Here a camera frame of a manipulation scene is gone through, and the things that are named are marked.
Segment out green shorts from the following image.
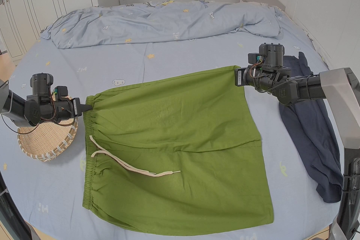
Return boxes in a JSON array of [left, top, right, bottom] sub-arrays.
[[82, 65, 275, 237]]

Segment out pale blue quilt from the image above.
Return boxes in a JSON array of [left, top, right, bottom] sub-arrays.
[[39, 0, 283, 50]]

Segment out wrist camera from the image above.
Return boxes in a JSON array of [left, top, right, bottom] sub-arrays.
[[54, 86, 69, 102], [247, 52, 265, 67]]

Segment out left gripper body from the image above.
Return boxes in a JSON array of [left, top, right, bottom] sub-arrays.
[[53, 97, 82, 123]]

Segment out dark blue garment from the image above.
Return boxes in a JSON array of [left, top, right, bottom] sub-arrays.
[[278, 52, 345, 204]]

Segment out bed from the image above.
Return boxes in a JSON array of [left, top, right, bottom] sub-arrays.
[[0, 0, 360, 240]]

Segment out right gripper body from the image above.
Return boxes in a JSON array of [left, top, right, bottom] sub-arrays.
[[235, 65, 276, 92]]

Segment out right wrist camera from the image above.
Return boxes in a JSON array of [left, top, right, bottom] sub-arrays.
[[247, 52, 265, 67]]

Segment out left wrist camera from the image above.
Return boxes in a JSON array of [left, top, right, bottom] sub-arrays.
[[54, 86, 69, 102]]

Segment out black cable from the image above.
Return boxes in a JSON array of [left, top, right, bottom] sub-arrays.
[[0, 113, 39, 135]]

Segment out round woven basket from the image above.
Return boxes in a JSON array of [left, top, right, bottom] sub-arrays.
[[16, 95, 79, 162]]

